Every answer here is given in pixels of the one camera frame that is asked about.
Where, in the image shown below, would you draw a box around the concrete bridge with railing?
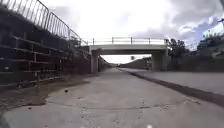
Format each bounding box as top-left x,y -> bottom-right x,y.
79,36 -> 173,74

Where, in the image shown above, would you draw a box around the grey concrete channel floor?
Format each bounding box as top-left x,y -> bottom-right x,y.
0,67 -> 224,128

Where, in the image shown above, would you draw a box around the dark trees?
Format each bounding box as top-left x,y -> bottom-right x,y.
164,38 -> 189,58

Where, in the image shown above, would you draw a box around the dark debris-filled channel strip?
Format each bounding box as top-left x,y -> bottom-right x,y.
118,68 -> 224,108

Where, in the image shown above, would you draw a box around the pale concrete slab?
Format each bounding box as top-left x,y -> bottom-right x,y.
121,68 -> 224,96

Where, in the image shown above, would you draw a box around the dark stone retaining wall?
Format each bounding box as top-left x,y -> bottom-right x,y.
0,6 -> 111,89

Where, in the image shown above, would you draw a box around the grey concrete wall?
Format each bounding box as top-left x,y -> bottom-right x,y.
119,46 -> 224,73

